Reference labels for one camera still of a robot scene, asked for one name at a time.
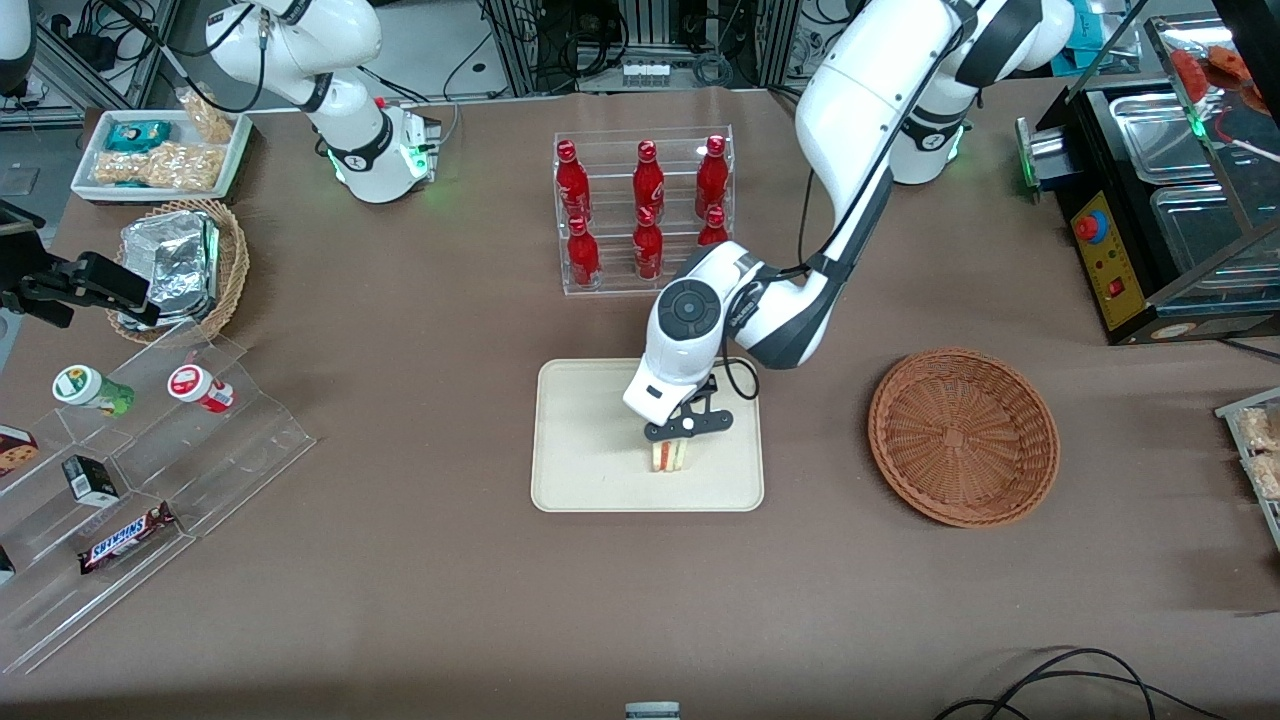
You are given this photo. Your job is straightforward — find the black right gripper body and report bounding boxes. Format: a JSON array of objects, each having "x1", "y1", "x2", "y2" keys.
[{"x1": 0, "y1": 262, "x2": 79, "y2": 299}]

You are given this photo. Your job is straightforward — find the cream rectangular plastic tray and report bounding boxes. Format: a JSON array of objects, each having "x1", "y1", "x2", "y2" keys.
[{"x1": 530, "y1": 358, "x2": 766, "y2": 513}]

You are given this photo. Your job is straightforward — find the white snack tray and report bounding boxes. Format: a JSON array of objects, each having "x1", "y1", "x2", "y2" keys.
[{"x1": 70, "y1": 108, "x2": 253, "y2": 207}]

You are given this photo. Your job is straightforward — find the wicker basket holding foil container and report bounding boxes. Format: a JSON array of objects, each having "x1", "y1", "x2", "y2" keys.
[{"x1": 105, "y1": 198, "x2": 251, "y2": 346}]

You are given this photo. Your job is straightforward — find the empty brown wicker basket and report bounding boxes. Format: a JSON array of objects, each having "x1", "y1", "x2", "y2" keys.
[{"x1": 868, "y1": 347, "x2": 1061, "y2": 528}]

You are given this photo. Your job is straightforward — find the white tray with pastries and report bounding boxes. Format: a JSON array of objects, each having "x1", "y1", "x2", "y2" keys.
[{"x1": 1215, "y1": 388, "x2": 1280, "y2": 551}]

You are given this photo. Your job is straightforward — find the aluminium foil container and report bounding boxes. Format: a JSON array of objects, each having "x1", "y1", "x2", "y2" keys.
[{"x1": 120, "y1": 212, "x2": 220, "y2": 327}]

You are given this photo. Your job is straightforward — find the green lidded snack cup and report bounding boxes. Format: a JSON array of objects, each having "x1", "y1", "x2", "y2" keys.
[{"x1": 52, "y1": 364, "x2": 136, "y2": 417}]

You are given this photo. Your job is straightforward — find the clear bag of nuts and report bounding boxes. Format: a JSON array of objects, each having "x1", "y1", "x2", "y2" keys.
[{"x1": 93, "y1": 143, "x2": 223, "y2": 193}]

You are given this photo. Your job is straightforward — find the red lidded snack cup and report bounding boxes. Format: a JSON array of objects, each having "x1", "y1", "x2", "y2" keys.
[{"x1": 167, "y1": 364, "x2": 237, "y2": 414}]

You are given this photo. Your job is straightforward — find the brown cookie box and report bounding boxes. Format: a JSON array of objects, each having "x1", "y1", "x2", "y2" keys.
[{"x1": 0, "y1": 425, "x2": 41, "y2": 477}]

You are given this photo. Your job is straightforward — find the green snack packet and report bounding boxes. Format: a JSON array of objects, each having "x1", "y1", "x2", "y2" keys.
[{"x1": 105, "y1": 120, "x2": 173, "y2": 153}]

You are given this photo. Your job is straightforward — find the small black carton box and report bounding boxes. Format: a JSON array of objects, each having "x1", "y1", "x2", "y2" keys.
[{"x1": 62, "y1": 455, "x2": 121, "y2": 507}]

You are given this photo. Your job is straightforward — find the clear acrylic bottle rack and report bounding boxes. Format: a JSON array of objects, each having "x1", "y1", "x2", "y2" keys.
[{"x1": 553, "y1": 125, "x2": 736, "y2": 297}]

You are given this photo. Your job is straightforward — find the clear bag of crackers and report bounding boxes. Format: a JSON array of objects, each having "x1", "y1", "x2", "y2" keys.
[{"x1": 178, "y1": 88, "x2": 237, "y2": 144}]

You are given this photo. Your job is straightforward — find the clear acrylic stepped display shelf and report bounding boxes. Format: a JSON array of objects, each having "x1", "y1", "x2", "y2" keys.
[{"x1": 0, "y1": 325, "x2": 317, "y2": 677}]

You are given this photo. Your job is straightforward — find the Snickers chocolate bar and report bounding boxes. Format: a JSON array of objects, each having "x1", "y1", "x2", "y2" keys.
[{"x1": 78, "y1": 502, "x2": 179, "y2": 575}]

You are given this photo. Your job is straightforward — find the green lit metal cylinder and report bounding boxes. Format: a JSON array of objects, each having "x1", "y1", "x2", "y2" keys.
[{"x1": 1015, "y1": 117, "x2": 1073, "y2": 191}]

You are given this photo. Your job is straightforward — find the black food warmer cabinet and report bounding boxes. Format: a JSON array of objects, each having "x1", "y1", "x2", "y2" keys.
[{"x1": 1035, "y1": 10, "x2": 1280, "y2": 347}]

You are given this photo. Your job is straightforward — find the steel food pan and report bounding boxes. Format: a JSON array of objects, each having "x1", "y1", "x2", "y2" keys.
[
  {"x1": 1150, "y1": 185, "x2": 1280, "y2": 293},
  {"x1": 1108, "y1": 92, "x2": 1219, "y2": 187}
]

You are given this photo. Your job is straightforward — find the teal box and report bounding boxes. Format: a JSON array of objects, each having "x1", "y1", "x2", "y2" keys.
[{"x1": 1058, "y1": 14, "x2": 1103, "y2": 73}]

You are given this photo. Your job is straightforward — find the packed pastry snack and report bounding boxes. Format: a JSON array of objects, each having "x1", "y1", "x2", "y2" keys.
[{"x1": 1238, "y1": 405, "x2": 1280, "y2": 501}]

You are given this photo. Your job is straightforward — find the red fried food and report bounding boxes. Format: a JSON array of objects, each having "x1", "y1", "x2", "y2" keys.
[{"x1": 1168, "y1": 44, "x2": 1253, "y2": 113}]

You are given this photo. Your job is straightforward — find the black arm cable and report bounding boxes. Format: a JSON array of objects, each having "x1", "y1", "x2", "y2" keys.
[{"x1": 720, "y1": 165, "x2": 836, "y2": 403}]

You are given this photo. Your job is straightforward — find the aluminium frame rack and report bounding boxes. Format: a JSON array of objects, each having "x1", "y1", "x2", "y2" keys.
[{"x1": 483, "y1": 0, "x2": 801, "y2": 97}]

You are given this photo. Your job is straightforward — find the black floor cable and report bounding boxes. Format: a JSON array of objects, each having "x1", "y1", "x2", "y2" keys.
[{"x1": 935, "y1": 647, "x2": 1233, "y2": 720}]

